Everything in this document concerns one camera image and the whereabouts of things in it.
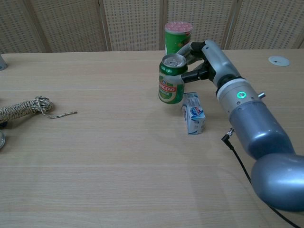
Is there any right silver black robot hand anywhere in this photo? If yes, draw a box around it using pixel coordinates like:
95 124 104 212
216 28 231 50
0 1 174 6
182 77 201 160
162 39 242 89

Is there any green Tsingtao beer can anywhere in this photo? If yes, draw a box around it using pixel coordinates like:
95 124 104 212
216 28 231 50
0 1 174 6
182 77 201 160
158 53 188 105

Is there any green Pringles chips tube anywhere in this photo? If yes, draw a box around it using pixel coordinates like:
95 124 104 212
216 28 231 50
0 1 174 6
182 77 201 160
164 21 193 56

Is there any white blue small carton box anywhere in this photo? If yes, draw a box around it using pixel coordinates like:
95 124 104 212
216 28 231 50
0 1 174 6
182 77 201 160
181 92 206 135

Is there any white round table grommet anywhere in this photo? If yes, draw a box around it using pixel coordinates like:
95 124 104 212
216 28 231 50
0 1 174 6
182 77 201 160
268 56 291 67

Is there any beige perforated folding screen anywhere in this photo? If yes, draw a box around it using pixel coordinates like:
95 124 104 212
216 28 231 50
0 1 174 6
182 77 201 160
0 0 304 55

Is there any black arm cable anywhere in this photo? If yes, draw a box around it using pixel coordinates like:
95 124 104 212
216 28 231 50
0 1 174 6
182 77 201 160
221 128 302 228

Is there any braided beige black rope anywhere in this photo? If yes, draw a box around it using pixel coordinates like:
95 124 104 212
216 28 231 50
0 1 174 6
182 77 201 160
0 95 78 124

